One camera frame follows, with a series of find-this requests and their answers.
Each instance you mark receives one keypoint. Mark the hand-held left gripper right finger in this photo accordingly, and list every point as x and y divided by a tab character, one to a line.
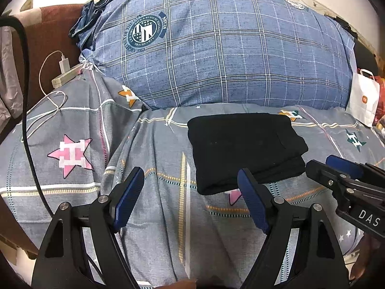
253	198

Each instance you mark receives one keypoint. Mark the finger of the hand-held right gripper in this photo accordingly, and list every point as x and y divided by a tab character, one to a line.
323	173
346	165

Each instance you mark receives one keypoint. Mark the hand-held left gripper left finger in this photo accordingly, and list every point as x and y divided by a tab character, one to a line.
129	197

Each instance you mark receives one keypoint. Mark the black pants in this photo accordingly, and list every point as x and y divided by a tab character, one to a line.
243	150

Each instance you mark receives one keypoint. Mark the person's right hand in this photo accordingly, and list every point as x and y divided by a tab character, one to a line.
364	256

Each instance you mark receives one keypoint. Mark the grey printed bedsheet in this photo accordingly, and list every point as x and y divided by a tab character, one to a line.
156	216

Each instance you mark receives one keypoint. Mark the white paper bag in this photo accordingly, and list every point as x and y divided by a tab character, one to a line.
362	97

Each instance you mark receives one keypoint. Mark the red plastic bag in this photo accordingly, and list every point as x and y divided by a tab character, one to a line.
380	102

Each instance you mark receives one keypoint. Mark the white power strip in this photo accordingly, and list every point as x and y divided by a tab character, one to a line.
66	76

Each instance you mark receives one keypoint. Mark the white charger plug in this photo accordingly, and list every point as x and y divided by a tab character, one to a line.
63	65

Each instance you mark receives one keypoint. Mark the blue plaid pillow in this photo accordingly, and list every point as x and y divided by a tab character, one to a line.
228	51

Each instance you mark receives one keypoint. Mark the pinkish grey cloth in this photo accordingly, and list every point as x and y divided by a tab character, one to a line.
9	75

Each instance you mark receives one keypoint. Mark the brown headboard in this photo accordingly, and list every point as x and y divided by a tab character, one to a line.
51	36

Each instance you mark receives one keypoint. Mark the blue denim cloth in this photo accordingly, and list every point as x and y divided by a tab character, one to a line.
87	21

